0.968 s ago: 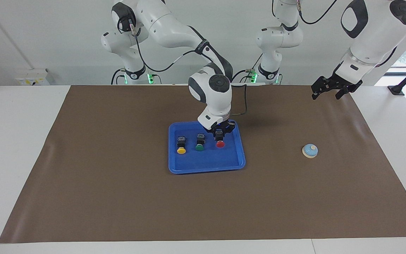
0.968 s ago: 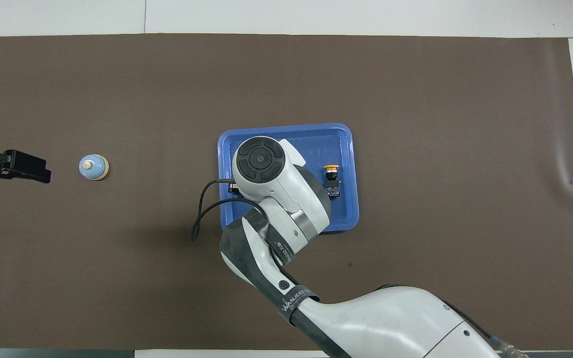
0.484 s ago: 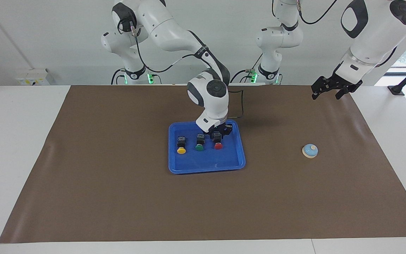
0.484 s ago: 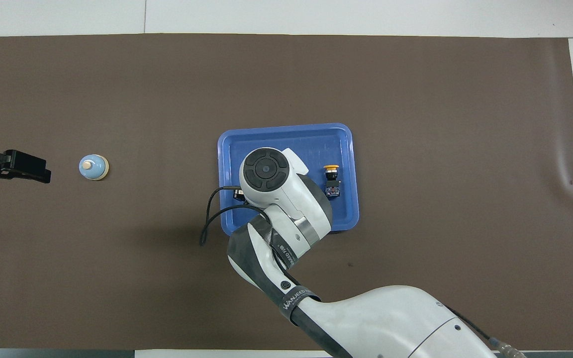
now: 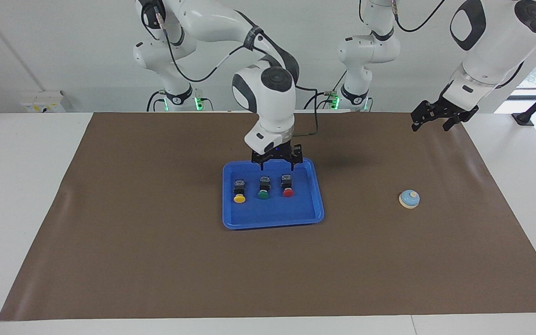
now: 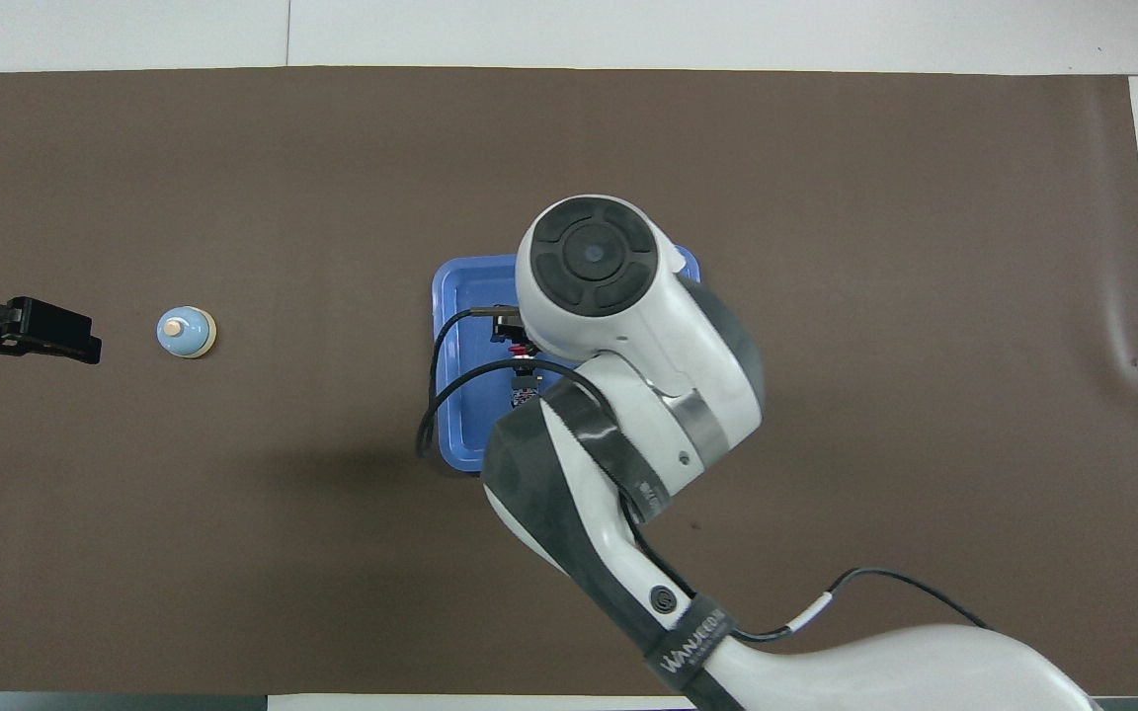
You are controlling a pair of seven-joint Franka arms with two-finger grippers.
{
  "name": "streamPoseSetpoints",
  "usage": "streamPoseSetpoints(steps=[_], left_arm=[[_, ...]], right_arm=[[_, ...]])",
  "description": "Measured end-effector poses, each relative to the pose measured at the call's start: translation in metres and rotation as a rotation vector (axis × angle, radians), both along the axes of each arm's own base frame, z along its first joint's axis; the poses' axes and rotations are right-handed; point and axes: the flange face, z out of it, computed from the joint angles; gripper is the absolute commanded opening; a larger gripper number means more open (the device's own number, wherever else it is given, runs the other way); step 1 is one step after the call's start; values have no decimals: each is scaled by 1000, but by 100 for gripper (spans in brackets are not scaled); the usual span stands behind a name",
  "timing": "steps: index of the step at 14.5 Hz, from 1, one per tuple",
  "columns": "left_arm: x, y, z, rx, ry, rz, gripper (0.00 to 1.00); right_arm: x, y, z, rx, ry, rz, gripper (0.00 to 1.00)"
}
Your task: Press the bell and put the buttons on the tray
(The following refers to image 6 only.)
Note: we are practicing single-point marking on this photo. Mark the brown table mat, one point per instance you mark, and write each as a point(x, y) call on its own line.
point(233, 543)

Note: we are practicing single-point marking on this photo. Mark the light blue service bell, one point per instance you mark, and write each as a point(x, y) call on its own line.
point(189, 336)

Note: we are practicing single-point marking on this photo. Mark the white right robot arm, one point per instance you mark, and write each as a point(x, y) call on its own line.
point(648, 326)

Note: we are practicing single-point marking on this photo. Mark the blue plastic tray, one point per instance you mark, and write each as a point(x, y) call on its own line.
point(460, 296)

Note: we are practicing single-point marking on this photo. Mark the red push button switch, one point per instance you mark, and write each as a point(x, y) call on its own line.
point(525, 399)

